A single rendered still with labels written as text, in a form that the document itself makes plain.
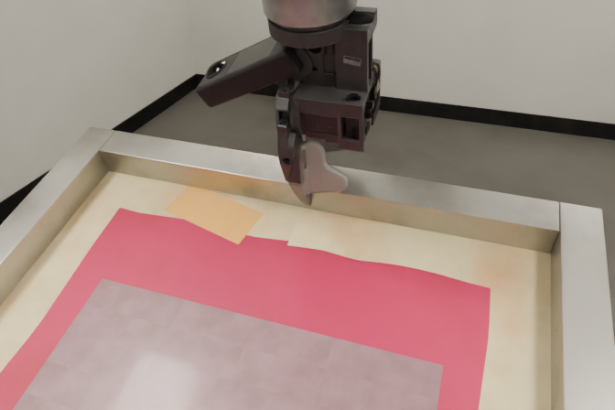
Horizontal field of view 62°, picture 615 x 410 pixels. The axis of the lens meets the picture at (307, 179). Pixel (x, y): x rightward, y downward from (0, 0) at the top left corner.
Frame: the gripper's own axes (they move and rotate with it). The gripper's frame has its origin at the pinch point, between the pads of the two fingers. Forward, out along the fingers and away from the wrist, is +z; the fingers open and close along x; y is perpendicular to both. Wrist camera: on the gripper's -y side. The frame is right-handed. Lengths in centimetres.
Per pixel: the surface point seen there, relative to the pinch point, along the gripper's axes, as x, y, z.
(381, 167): 183, -28, 181
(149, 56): 222, -200, 147
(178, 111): 219, -188, 191
